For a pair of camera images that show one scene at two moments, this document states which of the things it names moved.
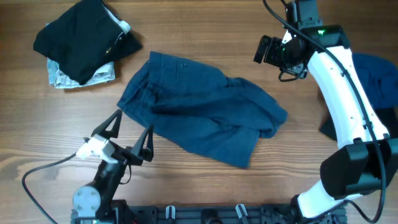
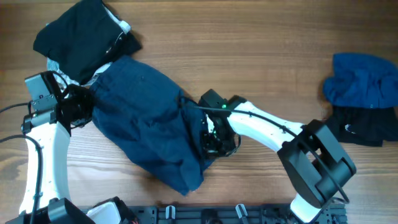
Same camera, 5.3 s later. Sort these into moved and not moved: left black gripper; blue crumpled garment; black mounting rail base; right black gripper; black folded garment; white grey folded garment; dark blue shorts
Moved: dark blue shorts; right black gripper; left black gripper
Not moved: black mounting rail base; blue crumpled garment; white grey folded garment; black folded garment
